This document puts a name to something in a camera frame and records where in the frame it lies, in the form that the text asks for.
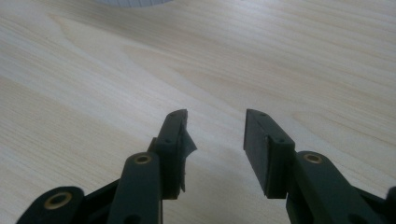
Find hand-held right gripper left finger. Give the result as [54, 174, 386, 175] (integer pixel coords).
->
[148, 108, 198, 201]

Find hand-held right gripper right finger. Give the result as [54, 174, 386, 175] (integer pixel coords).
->
[243, 108, 296, 200]

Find white stand with post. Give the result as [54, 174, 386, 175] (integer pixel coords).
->
[92, 0, 176, 8]

